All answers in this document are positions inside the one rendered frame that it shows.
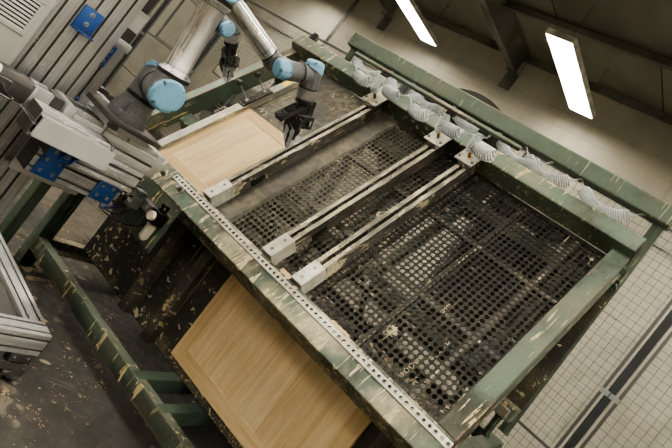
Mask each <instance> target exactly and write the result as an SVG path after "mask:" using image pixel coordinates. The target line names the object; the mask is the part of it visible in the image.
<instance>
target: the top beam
mask: <svg viewBox="0 0 672 448"><path fill-rule="evenodd" d="M292 47H293V48H294V49H296V50H297V52H298V58H299V59H301V60H302V61H304V62H306V61H307V59H309V58H310V59H315V60H318V61H320V62H322V63H323V64H324V65H325V68H324V73H323V74H324V75H326V76H327V77H329V78H330V79H332V80H334V81H335V82H337V83H338V84H340V85H341V86H343V87H345V88H346V89H348V90H349V91H351V92H353V93H354V94H356V95H357V96H359V97H360V98H362V97H363V96H365V95H367V94H369V93H371V92H370V87H371V86H369V87H363V86H361V85H359V84H357V83H356V82H355V81H354V79H353V78H352V75H353V73H354V72H355V71H356V68H355V65H353V64H352V63H350V62H348V61H347V60H345V59H343V58H342V57H340V56H338V55H336V54H335V53H333V52H331V51H330V50H328V49H326V48H325V47H323V46H321V45H320V44H318V43H316V42H315V41H313V40H311V39H310V38H308V37H306V36H305V35H303V36H300V37H298V38H296V39H293V40H292ZM410 105H411V104H410V98H409V97H400V98H399V100H397V101H395V102H393V101H391V100H389V99H388V100H386V101H384V102H382V112H384V113H386V114H387V115H389V116H390V117H392V118H393V119H395V120H397V121H398V122H400V123H401V124H403V125H404V126H406V127H408V128H409V129H411V130H412V131H414V132H416V133H417V134H419V135H420V136H422V137H423V138H424V136H426V135H428V134H429V133H431V132H433V131H434V129H435V126H436V124H437V122H438V121H439V119H440V118H441V117H440V116H439V115H435V116H430V117H429V118H428V120H427V121H425V122H420V121H417V120H415V119H413V118H412V117H411V116H410V115H409V114H408V112H407V108H408V107H409V106H410ZM438 123H439V122H438ZM472 137H473V136H472V135H471V134H463V135H460V137H459V138H458V139H452V140H450V141H449V142H447V143H446V144H445V150H444V151H445V152H447V153H449V154H450V155H452V156H453V157H454V156H455V155H457V154H458V153H460V152H461V151H463V150H464V149H466V146H467V144H468V142H470V140H471V138H472ZM472 139H473V138H472ZM471 141H472V140H471ZM475 171H477V172H478V173H480V174H482V175H483V176H485V177H486V178H488V179H490V180H491V181H493V182H494V183H496V184H497V185H499V186H501V187H502V188H504V189H505V190H507V191H508V192H510V193H512V194H513V195H515V196H516V197H518V198H519V199H521V200H523V201H524V202H526V203H527V204H529V205H530V206H532V207H534V208H535V209H537V210H538V211H540V212H541V213H543V214H545V215H546V216H548V217H549V218H551V219H553V220H554V221H556V222H557V223H559V224H560V225H562V226H564V227H565V228H567V229H568V230H570V231H571V232H573V233H575V234H576V235H578V236H579V237H581V238H582V239H584V240H586V241H587V242H589V243H590V244H592V245H593V246H595V247H597V248H598V249H600V250H601V251H603V252H604V253H606V254H607V253H608V252H609V251H610V249H616V250H618V251H619V252H621V253H623V254H624V255H626V256H627V257H629V258H630V259H629V260H630V261H629V262H628V263H627V264H626V265H625V266H627V265H629V264H630V263H631V262H632V261H633V260H634V259H635V258H636V257H637V256H638V255H639V253H640V251H641V250H642V248H643V246H644V245H645V243H646V239H645V238H643V237H642V236H640V235H638V234H637V233H635V232H633V231H631V230H630V229H628V228H626V227H625V226H623V225H621V224H620V223H618V222H616V221H615V220H613V219H611V218H610V217H608V216H606V215H605V214H603V213H601V212H600V211H598V210H596V209H595V208H593V207H591V206H590V205H588V204H586V203H585V202H583V201H581V200H580V199H578V198H576V197H575V196H573V195H571V194H569V193H568V192H566V191H564V190H563V189H561V188H559V187H558V186H556V185H554V184H553V183H551V182H549V181H548V180H546V179H544V178H543V177H541V176H539V175H538V174H536V173H534V172H533V171H531V170H529V169H528V168H526V167H524V166H523V165H521V164H519V163H518V162H516V161H514V160H512V159H511V158H509V157H507V156H506V155H505V156H498V157H496V158H494V161H493V162H492V161H491V162H490V163H488V162H485V161H482V160H481V161H480V162H478V163H477V164H476V167H475Z"/></svg>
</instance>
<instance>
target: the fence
mask: <svg viewBox="0 0 672 448"><path fill-rule="evenodd" d="M285 82H287V81H284V82H282V83H280V84H278V85H276V86H274V87H272V88H269V89H270V90H271V91H273V93H272V94H270V95H268V96H266V97H264V98H261V99H259V100H257V101H255V102H253V103H251V104H249V105H247V106H245V107H243V106H242V105H240V104H239V103H237V104H235V105H233V106H231V107H229V108H227V109H224V110H222V111H220V112H218V113H216V114H214V115H212V116H210V117H207V118H205V119H203V120H201V121H199V122H197V123H195V124H192V125H190V126H188V127H186V128H184V129H182V130H180V131H177V132H175V133H173V134H171V135H169V136H167V137H165V138H162V139H160V140H158V142H159V143H160V144H161V147H160V149H156V148H155V147H154V148H155V149H156V150H157V151H160V150H162V149H164V148H166V147H169V146H171V145H173V144H175V143H177V142H179V141H181V140H183V139H185V138H187V137H190V136H192V135H194V134H196V133H198V132H200V131H202V130H204V129H206V128H208V127H210V126H213V125H215V124H217V123H219V122H221V121H223V120H225V119H227V118H229V117H231V116H233V115H236V114H238V113H240V112H242V111H244V110H246V109H248V108H250V109H251V110H252V109H254V108H256V107H258V106H260V105H262V104H264V103H266V102H268V101H270V100H273V99H275V98H277V97H279V96H281V95H283V94H285V93H287V92H289V91H291V90H293V89H295V88H298V87H299V83H297V82H292V81H290V82H291V84H289V85H287V86H284V85H282V84H283V83H285Z"/></svg>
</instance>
